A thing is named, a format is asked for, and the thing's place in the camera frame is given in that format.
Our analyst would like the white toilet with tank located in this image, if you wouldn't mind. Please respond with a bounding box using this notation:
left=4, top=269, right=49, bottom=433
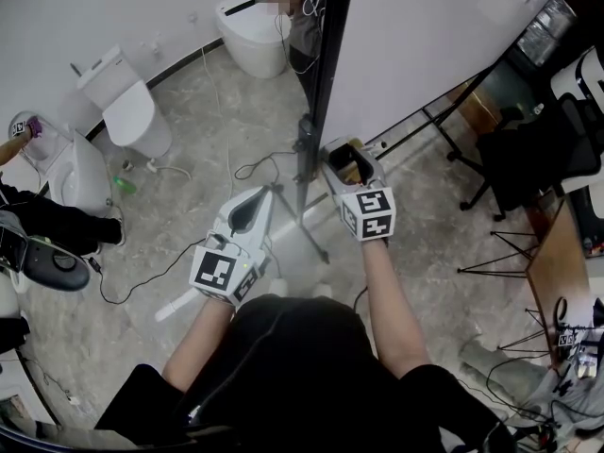
left=75, top=44, right=174, bottom=159

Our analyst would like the white round smart toilet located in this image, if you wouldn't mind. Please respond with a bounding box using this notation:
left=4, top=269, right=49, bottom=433
left=215, top=0, right=292, bottom=80

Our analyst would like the wooden desk with black legs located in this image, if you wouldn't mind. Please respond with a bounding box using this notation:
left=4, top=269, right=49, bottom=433
left=456, top=198, right=591, bottom=353

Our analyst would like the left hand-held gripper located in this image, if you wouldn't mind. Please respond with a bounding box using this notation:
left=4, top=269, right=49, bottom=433
left=187, top=187, right=274, bottom=308

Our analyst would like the white toilet hose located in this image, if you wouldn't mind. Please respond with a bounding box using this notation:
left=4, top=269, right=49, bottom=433
left=146, top=158, right=193, bottom=183

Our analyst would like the person's left forearm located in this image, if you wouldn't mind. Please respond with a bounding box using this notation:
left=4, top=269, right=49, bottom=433
left=162, top=297, right=236, bottom=394

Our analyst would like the black cable with adapter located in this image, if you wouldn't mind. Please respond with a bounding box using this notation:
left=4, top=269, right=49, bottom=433
left=87, top=238, right=209, bottom=306
left=234, top=151, right=298, bottom=181

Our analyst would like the person's black clothing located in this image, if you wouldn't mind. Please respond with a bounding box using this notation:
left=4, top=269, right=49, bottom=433
left=93, top=294, right=518, bottom=453

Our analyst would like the black foam pad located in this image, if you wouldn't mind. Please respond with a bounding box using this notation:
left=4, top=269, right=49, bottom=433
left=328, top=146, right=361, bottom=172

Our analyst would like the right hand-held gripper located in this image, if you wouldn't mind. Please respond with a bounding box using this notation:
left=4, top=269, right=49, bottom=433
left=321, top=138, right=396, bottom=243

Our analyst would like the white rounded toilet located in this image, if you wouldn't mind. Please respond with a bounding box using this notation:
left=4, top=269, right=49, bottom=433
left=0, top=275, right=21, bottom=321

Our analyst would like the person's right forearm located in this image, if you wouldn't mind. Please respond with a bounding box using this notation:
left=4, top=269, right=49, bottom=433
left=361, top=239, right=433, bottom=380

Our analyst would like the white robot with black face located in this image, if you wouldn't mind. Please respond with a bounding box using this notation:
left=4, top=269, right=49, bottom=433
left=549, top=47, right=604, bottom=101

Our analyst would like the black office chair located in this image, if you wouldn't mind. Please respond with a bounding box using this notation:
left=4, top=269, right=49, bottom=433
left=445, top=96, right=604, bottom=221

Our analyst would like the plastic-wrapped machine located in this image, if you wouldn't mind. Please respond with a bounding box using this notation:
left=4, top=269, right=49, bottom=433
left=516, top=0, right=579, bottom=68

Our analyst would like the black clamp-on device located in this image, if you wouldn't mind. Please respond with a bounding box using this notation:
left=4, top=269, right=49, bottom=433
left=296, top=114, right=316, bottom=154

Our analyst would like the white stick-shaped object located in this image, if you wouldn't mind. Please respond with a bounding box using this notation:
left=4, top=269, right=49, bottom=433
left=154, top=289, right=199, bottom=324

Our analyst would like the white board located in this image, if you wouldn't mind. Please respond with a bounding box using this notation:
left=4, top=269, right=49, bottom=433
left=268, top=0, right=562, bottom=264

